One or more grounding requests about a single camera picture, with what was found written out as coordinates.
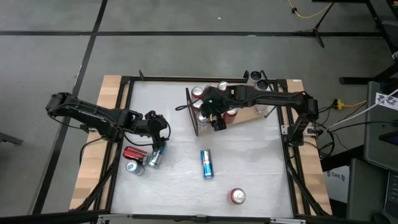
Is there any yellow extension cable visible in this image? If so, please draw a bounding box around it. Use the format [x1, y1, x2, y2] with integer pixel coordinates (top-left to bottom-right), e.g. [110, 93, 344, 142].
[287, 0, 333, 19]

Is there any white cardboard box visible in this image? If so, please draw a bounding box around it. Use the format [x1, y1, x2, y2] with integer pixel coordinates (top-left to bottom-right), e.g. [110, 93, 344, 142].
[325, 166, 351, 203]

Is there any black tripod stand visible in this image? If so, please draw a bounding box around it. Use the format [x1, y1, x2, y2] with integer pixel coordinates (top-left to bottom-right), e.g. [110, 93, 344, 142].
[294, 1, 336, 49]

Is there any wooden shelf black metal frame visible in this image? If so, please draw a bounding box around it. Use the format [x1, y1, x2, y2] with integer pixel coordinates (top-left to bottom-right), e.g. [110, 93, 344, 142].
[185, 84, 269, 138]

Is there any silver Diet Coke can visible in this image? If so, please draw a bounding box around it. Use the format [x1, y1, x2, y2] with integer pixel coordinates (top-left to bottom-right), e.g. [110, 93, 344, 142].
[195, 111, 213, 130]

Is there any small blue silver can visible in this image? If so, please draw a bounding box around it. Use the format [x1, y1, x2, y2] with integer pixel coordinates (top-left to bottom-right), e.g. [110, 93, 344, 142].
[125, 161, 146, 177]

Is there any dark red soda can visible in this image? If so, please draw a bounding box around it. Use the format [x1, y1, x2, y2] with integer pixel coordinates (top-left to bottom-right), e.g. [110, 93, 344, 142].
[123, 146, 149, 162]

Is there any teal Red Bull can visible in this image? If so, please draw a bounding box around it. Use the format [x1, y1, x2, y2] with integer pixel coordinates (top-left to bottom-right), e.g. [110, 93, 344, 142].
[200, 149, 215, 180]

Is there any dark grey cabinet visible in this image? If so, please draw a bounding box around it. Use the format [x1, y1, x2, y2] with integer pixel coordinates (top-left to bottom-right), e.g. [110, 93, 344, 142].
[346, 157, 398, 224]

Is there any white paper number tag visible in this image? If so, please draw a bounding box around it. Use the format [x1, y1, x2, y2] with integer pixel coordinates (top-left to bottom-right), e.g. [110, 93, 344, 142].
[374, 91, 398, 112]

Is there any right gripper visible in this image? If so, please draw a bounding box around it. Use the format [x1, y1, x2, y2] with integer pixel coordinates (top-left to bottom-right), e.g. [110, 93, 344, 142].
[200, 86, 233, 131]

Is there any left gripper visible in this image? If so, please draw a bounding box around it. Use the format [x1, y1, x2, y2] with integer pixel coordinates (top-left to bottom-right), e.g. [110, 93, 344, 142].
[143, 110, 170, 151]

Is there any black desk base bar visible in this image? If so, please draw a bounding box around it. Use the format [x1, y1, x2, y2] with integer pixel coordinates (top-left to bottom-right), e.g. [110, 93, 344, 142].
[338, 62, 398, 85]

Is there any silver blue Red Bull can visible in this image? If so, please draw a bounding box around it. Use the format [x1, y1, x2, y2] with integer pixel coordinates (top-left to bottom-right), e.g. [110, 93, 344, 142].
[146, 143, 168, 170]

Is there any black aluminium table frame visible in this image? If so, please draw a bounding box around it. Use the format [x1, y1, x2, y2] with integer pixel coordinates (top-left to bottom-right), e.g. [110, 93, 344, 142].
[74, 70, 330, 218]

